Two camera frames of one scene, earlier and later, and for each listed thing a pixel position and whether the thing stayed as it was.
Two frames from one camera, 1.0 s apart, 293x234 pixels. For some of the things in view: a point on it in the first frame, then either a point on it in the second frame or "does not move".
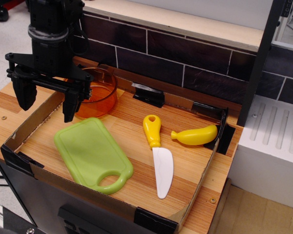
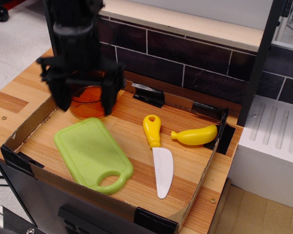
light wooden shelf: (238, 35) does not move
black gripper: (52, 66) to (77, 58)
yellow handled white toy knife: (162, 158) does not move
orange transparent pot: (104, 93) does not move
